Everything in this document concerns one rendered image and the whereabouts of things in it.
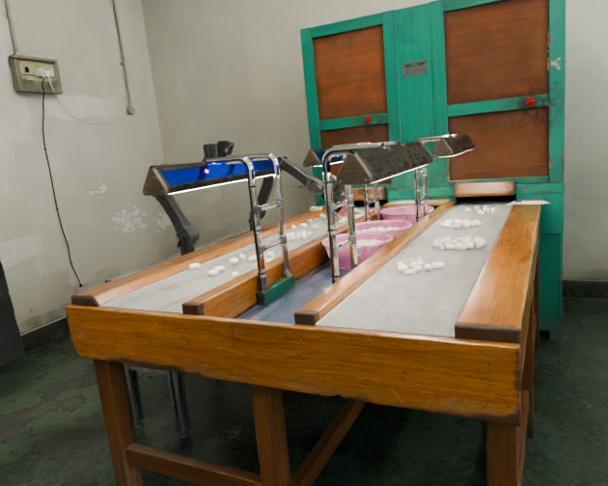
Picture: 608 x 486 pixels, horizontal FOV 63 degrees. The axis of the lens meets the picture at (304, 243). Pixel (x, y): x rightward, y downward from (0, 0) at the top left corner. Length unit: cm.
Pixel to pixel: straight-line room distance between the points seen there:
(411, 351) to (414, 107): 197
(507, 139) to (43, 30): 302
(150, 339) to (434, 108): 197
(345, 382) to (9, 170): 290
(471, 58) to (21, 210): 283
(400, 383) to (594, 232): 269
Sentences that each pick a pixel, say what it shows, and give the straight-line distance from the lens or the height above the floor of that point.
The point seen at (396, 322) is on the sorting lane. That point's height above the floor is 74.
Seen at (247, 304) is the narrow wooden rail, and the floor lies 69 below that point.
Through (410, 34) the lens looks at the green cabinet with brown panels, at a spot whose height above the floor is 165.
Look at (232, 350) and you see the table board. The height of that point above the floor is 66.
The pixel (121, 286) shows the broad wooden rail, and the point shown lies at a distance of 161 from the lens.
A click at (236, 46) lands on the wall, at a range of 419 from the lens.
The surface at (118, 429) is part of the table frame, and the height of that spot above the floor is 32.
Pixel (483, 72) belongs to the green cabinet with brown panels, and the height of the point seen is 141.
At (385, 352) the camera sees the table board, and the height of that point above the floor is 70.
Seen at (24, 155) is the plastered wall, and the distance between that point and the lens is 370.
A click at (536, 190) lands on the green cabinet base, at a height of 80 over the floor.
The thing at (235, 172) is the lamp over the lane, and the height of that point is 107.
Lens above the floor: 113
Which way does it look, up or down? 11 degrees down
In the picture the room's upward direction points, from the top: 5 degrees counter-clockwise
